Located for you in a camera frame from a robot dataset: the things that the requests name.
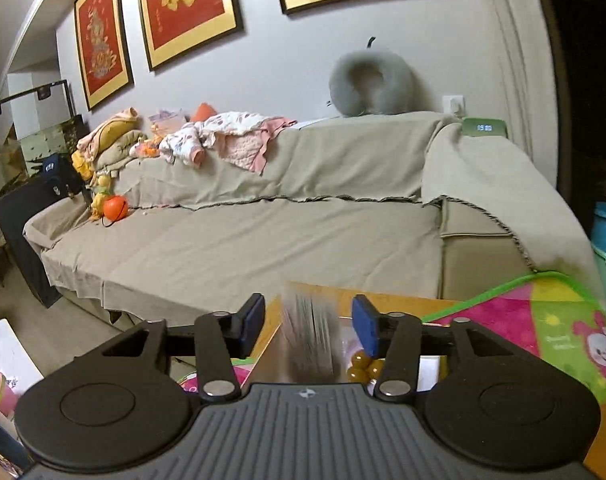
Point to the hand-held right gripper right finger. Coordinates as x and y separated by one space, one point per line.
363 325

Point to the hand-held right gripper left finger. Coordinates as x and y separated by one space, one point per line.
255 317

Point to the grey white packet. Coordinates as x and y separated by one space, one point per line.
310 335

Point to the golden round snack balls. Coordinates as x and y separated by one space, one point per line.
358 372

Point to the beige sofa cover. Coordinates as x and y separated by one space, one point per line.
483 170
258 240

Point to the beige sofa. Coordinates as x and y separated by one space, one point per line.
473 260

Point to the colourful play mat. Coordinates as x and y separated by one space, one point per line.
508 325

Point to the orange ball toy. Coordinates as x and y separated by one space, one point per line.
115 209

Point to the white floral baby garment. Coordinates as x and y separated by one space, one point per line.
183 145
233 125

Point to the yellow plush toy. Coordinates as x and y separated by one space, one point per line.
95 185

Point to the olive folded blanket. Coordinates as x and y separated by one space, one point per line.
123 152

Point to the pastel printed bag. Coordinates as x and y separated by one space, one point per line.
165 120

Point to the green digital clock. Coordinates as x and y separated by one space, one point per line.
483 128

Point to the grey neck pillow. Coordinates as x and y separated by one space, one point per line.
348 90

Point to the yellow cloth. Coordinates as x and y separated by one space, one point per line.
110 130

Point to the navy bag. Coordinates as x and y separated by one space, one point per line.
60 175

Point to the glass fish tank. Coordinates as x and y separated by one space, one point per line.
48 140

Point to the light curtain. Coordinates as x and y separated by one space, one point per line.
523 85

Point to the narrow red framed picture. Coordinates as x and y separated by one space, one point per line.
103 40

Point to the red gold calligraphy framed picture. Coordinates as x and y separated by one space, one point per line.
188 5

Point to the white wall socket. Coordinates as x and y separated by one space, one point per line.
454 105

